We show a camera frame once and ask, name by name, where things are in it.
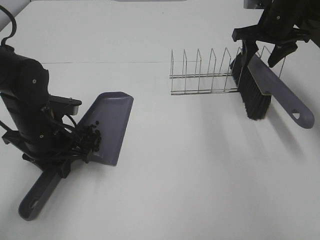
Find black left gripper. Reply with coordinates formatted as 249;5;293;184
3;99;92;179

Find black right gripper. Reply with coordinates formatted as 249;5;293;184
231;14;310;68

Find pile of coffee beans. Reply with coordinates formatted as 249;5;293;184
76;120;102;152

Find purple hand brush black bristles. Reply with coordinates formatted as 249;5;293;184
230;53;315;129

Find purple plastic dustpan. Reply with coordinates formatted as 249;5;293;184
18;92;134;221

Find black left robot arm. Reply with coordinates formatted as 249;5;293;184
0;45;85;179

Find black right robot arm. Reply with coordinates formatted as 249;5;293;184
231;0;311;68

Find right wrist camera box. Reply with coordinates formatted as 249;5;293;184
243;0;265;9

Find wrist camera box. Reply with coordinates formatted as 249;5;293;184
243;0;265;9
49;95;82;116

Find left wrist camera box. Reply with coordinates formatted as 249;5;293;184
49;95;82;116

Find metal wire dish rack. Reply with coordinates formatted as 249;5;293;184
169;45;287;96

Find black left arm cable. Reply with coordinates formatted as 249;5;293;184
0;4;17;47

